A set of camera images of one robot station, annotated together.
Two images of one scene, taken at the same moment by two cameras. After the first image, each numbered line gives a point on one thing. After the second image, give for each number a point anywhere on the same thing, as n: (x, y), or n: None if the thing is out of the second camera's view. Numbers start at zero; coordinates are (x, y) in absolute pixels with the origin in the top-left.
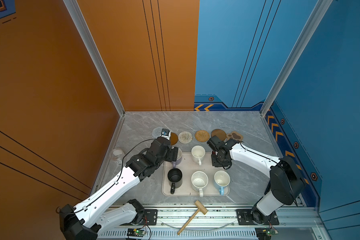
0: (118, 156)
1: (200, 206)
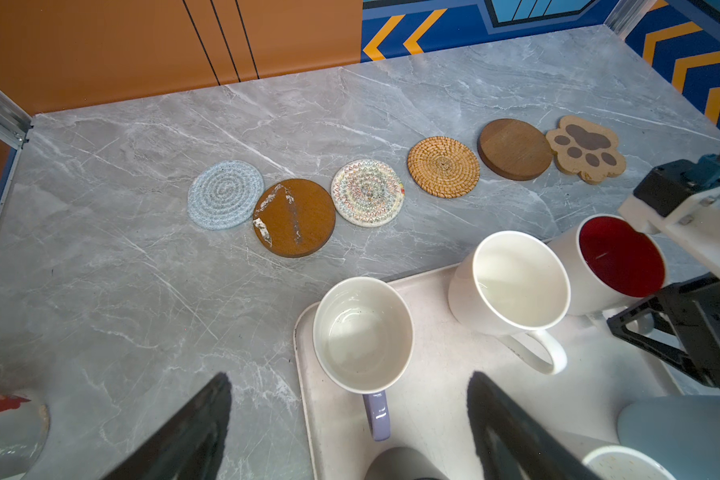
0: (11, 440)
1: None
